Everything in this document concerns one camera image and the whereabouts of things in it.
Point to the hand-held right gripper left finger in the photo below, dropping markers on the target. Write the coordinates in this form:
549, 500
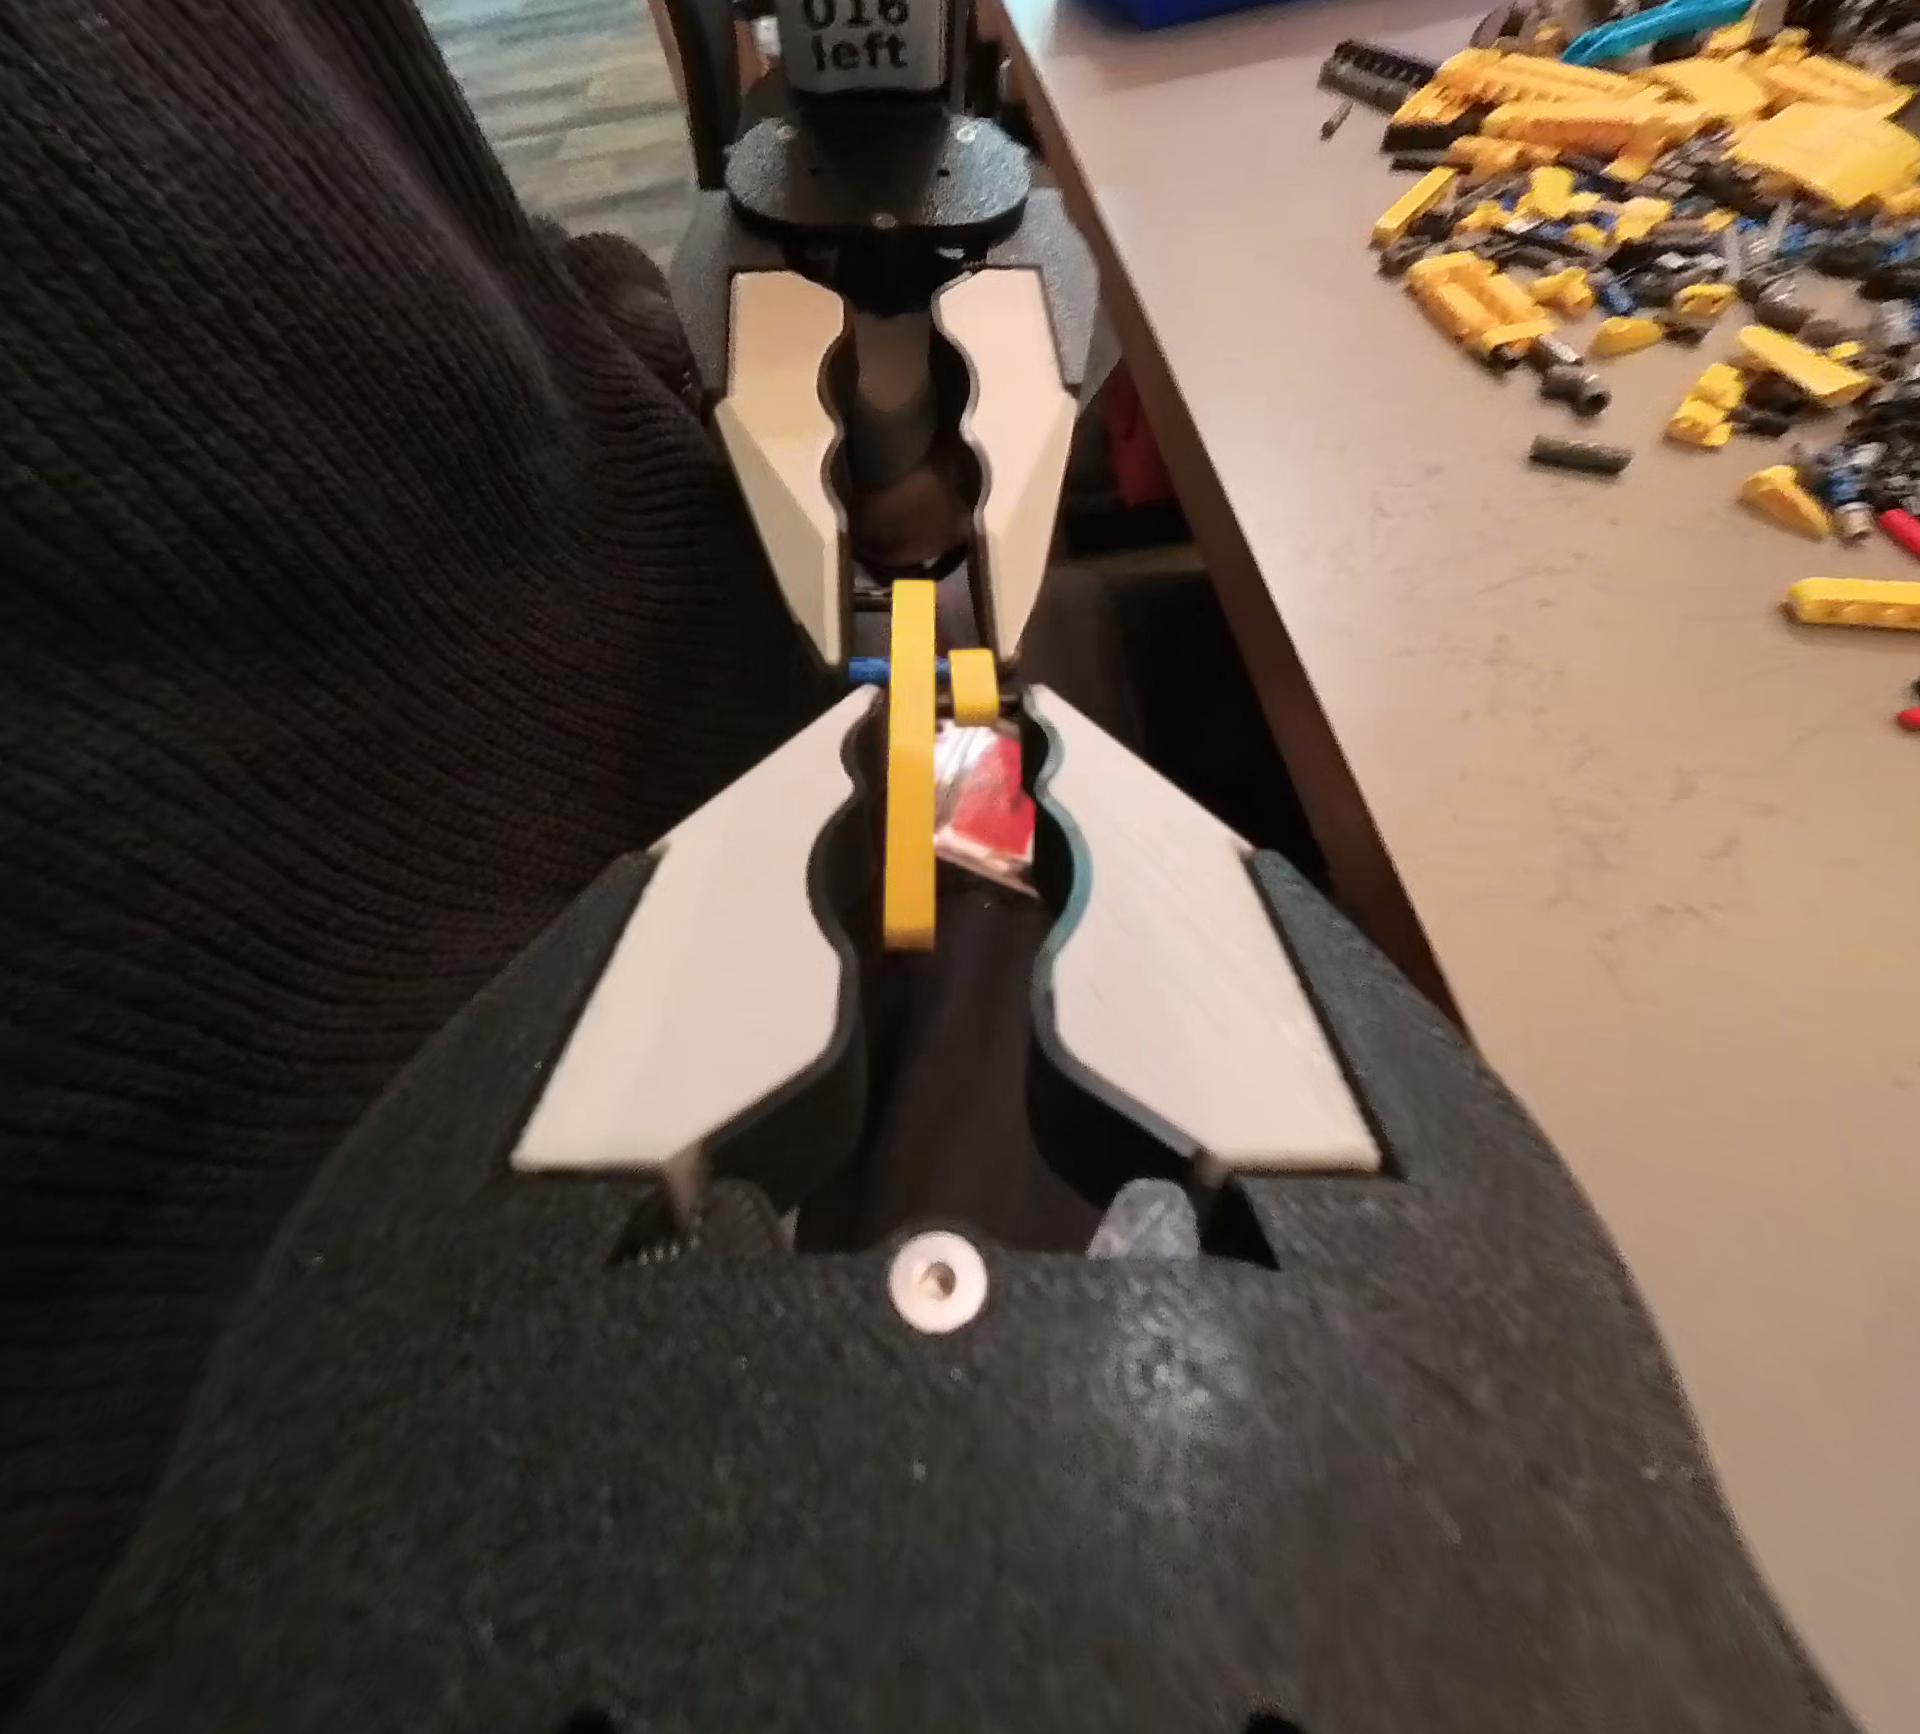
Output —
708, 982

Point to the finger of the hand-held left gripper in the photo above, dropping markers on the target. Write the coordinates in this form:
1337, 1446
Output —
773, 413
1030, 413

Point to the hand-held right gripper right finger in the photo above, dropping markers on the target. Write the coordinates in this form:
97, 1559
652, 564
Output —
1201, 996

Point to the small yellow toy connector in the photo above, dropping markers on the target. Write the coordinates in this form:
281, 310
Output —
975, 688

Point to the yellow toy beam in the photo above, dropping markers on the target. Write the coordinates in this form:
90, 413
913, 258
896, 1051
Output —
1861, 604
913, 792

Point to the person's left forearm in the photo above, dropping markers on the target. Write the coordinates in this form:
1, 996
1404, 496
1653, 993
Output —
623, 307

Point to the person's left hand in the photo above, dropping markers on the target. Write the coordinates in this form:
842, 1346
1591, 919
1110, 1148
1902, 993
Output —
924, 529

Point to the black office chair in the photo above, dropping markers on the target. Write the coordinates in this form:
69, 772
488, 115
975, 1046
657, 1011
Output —
694, 27

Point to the red and white card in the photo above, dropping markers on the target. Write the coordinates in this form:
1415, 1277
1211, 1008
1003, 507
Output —
991, 818

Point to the person's black knit sweater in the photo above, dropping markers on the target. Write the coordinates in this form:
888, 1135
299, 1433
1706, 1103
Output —
305, 564

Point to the short black toy connector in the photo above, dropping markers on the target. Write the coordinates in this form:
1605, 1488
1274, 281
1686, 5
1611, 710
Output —
1579, 457

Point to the pile of toy building pieces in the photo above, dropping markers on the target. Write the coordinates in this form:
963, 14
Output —
1651, 142

